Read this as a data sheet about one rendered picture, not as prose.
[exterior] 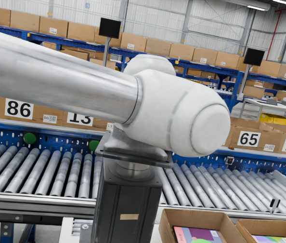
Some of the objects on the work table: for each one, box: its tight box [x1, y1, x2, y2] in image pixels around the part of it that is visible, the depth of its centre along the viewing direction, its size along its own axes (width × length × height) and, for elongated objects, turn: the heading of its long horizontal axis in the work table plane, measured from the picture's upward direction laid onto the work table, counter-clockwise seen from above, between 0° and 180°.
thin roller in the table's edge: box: [74, 219, 93, 224], centre depth 107 cm, size 2×28×2 cm, turn 67°
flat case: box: [172, 225, 223, 243], centre depth 102 cm, size 14×19×2 cm
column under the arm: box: [79, 157, 163, 243], centre depth 88 cm, size 26×26×33 cm
